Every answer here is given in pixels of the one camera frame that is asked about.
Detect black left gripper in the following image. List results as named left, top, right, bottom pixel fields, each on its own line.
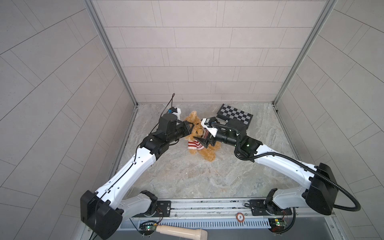
left=164, top=120, right=195, bottom=145

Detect red white striped knit sweater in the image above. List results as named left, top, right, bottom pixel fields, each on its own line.
left=188, top=129, right=209, bottom=151

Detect tan plush teddy bear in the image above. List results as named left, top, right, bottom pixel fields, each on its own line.
left=185, top=111, right=221, bottom=162

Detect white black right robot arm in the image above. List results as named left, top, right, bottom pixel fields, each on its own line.
left=196, top=118, right=338, bottom=216

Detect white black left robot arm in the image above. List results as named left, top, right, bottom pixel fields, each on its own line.
left=80, top=113, right=194, bottom=240

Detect folded black chess board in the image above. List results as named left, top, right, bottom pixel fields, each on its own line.
left=217, top=104, right=254, bottom=129

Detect red white poker chip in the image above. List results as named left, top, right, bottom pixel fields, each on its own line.
left=236, top=213, right=245, bottom=223

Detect left green circuit board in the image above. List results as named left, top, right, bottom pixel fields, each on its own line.
left=139, top=221, right=158, bottom=236

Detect green circuit board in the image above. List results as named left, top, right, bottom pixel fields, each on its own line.
left=268, top=218, right=286, bottom=233
left=139, top=221, right=158, bottom=236

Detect right green circuit board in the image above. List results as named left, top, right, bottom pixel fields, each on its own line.
left=268, top=218, right=286, bottom=233

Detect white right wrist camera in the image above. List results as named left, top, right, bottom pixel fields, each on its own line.
left=201, top=117, right=220, bottom=138

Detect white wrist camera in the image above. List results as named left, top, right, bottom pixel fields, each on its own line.
left=168, top=107, right=181, bottom=120
left=201, top=117, right=220, bottom=138

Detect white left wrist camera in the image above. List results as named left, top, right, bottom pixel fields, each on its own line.
left=168, top=107, right=181, bottom=120

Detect black left camera cable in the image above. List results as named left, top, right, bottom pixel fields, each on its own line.
left=148, top=92, right=176, bottom=136

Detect aluminium front rail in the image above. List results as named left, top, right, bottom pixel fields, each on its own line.
left=116, top=198, right=344, bottom=240

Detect beige wooden handle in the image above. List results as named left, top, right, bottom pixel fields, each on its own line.
left=156, top=225, right=208, bottom=240

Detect black corrugated right cable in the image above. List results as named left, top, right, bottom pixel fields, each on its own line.
left=233, top=128, right=362, bottom=212

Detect aluminium corner frame post left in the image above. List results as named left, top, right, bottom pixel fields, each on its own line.
left=83, top=0, right=139, bottom=108

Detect aluminium corner frame post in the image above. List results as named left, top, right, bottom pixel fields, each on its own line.
left=83, top=0, right=139, bottom=108
left=273, top=0, right=337, bottom=107

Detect aluminium corner frame post right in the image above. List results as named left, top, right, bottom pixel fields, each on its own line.
left=273, top=0, right=337, bottom=107

